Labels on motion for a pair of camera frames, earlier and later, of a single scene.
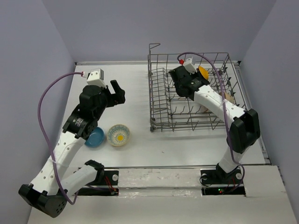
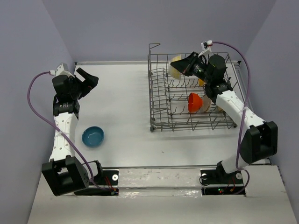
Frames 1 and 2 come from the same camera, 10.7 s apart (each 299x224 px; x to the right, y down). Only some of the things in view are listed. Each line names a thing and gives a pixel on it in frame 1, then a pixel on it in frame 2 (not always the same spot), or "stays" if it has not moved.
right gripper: (198, 74) to (185, 65)
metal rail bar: (160, 166) stays
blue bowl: (96, 138) stays
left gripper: (118, 97) to (91, 82)
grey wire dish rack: (169, 112) stays
